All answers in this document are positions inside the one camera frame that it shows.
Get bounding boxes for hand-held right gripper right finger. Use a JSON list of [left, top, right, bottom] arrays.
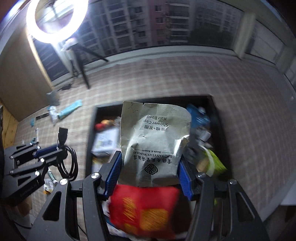
[[178, 160, 271, 241]]

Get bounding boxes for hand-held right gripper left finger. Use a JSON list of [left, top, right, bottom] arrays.
[[26, 151, 122, 241]]

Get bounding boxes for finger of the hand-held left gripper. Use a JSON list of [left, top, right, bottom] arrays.
[[4, 142, 65, 165], [2, 158, 49, 205]]

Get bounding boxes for black plug cable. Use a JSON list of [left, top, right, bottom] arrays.
[[55, 127, 79, 181]]

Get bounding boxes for black container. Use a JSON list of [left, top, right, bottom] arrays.
[[85, 94, 228, 241]]

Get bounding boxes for grey paper sachet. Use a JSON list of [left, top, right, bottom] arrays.
[[120, 101, 192, 188]]

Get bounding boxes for yellow green packet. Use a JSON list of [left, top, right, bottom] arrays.
[[196, 148, 227, 176]]

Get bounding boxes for white flat box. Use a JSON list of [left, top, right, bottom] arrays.
[[91, 128, 121, 156]]

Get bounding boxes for white packet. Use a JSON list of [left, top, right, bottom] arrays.
[[47, 106, 58, 122]]

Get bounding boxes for pine wood panel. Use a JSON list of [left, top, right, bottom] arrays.
[[0, 98, 19, 149]]

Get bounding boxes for red snack packet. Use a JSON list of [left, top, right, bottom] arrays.
[[108, 184, 181, 239]]

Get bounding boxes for teal printed box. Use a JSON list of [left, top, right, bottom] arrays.
[[58, 100, 83, 119]]

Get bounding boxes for small red yellow item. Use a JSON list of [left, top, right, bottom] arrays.
[[95, 119, 116, 131]]

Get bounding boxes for blue packet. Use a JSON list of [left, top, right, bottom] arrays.
[[186, 103, 211, 130]]

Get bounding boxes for tan wooden cabinet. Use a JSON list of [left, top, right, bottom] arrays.
[[0, 30, 58, 121]]

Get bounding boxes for apartment buildings outside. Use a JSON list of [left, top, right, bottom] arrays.
[[76, 0, 243, 56]]

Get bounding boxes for beige curtain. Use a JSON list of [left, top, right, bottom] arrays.
[[233, 11, 257, 59]]

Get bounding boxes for white ring light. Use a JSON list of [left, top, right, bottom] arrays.
[[26, 0, 89, 44]]

